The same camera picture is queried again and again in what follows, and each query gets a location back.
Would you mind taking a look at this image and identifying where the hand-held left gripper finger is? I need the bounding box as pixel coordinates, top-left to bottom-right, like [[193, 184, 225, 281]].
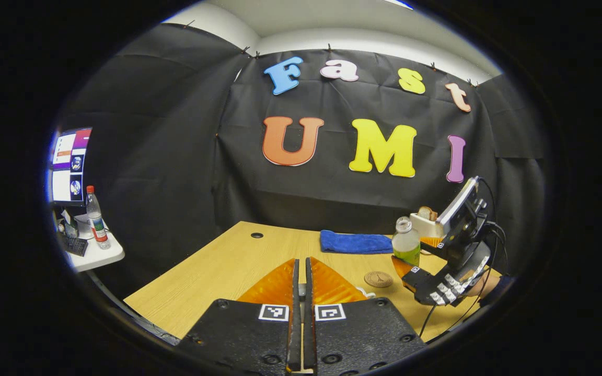
[[304, 257, 427, 376], [176, 257, 302, 376]]

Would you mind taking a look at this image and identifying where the green label water bottle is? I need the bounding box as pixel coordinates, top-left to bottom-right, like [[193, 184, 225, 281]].
[[391, 217, 421, 267]]

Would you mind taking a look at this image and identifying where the round wooden coaster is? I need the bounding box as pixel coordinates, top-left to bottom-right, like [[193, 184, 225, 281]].
[[364, 271, 394, 288]]

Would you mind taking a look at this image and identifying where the clear bottle with red cap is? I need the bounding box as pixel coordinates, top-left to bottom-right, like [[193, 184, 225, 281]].
[[86, 185, 111, 250]]

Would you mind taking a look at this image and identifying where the white toaster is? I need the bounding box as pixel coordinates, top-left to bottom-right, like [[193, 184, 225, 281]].
[[409, 211, 445, 238]]

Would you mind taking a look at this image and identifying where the blue towel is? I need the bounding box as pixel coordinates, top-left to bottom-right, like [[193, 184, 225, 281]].
[[320, 230, 394, 255]]

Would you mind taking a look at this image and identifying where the white side table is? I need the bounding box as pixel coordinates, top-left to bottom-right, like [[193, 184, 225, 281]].
[[58, 219, 125, 273]]

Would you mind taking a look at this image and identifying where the black backdrop cloth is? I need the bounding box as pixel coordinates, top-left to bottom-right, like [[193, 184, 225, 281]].
[[53, 23, 547, 293]]

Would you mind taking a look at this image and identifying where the black keyboard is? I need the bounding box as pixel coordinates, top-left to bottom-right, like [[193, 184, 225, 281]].
[[60, 234, 89, 257]]

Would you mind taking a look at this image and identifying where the white cup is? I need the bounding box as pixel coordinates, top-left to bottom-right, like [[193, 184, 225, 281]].
[[74, 214, 92, 240]]

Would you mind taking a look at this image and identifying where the computer monitor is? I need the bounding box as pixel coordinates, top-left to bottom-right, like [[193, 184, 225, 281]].
[[49, 127, 93, 207]]

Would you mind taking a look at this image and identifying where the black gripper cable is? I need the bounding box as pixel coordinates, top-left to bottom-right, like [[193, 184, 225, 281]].
[[419, 178, 511, 337]]

